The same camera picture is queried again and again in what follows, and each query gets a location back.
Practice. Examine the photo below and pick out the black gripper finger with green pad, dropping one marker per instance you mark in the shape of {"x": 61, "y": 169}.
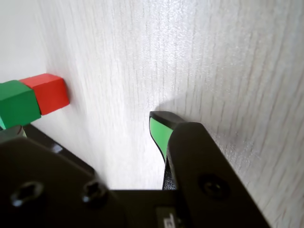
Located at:
{"x": 213, "y": 166}
{"x": 47, "y": 142}

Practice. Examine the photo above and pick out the green wooden cube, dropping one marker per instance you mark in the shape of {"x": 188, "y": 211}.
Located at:
{"x": 16, "y": 104}

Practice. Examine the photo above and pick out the red wooden cube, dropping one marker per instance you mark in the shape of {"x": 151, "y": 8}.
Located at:
{"x": 52, "y": 95}

